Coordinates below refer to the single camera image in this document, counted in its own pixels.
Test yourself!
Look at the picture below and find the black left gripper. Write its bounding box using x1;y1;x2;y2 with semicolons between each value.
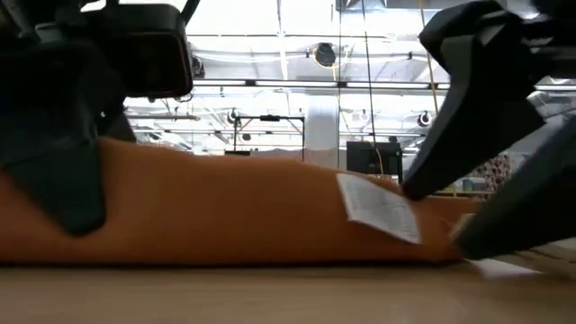
0;0;137;236

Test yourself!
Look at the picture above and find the yellow hanging cable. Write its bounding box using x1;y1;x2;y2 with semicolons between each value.
418;0;441;117

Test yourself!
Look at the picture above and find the orange towel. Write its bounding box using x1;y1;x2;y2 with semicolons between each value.
0;137;485;266

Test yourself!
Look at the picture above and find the black background monitor large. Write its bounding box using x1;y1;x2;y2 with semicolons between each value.
346;141;404;184

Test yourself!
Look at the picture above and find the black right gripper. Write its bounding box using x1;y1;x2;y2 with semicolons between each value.
402;0;576;200

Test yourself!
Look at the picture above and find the black overhead camera stand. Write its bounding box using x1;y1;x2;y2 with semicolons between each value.
232;114;306;163

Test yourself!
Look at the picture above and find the floral patterned cloth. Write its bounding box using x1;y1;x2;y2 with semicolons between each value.
467;155;513;193

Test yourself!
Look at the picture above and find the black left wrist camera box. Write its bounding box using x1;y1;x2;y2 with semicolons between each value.
80;3;194;99

